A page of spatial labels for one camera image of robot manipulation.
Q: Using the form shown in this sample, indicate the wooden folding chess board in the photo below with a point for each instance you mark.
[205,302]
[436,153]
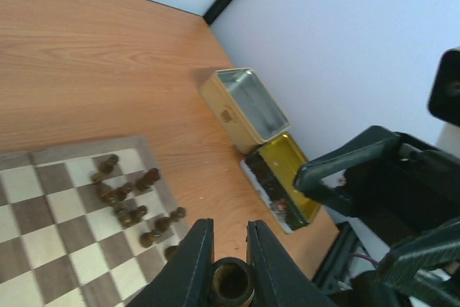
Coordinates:
[60,244]

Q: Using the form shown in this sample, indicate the dark rook chess piece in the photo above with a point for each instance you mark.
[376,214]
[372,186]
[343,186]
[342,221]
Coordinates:
[231,283]

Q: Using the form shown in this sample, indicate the dark bishop chess piece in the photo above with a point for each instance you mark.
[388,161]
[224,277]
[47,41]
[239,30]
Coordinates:
[147,239]

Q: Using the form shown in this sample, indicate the silver tin lid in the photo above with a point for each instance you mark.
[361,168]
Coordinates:
[245,108]

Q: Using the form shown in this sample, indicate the dark pawn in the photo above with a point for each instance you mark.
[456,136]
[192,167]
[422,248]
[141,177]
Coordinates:
[164,223]

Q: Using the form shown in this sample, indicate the gold tin box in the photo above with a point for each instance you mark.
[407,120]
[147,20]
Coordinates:
[271,169]

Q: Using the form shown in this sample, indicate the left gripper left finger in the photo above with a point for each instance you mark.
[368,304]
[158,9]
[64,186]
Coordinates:
[186,278]

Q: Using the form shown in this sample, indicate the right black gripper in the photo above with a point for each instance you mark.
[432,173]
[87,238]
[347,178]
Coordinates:
[407,193]

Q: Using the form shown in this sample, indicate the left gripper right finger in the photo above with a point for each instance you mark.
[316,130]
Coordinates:
[278,281]

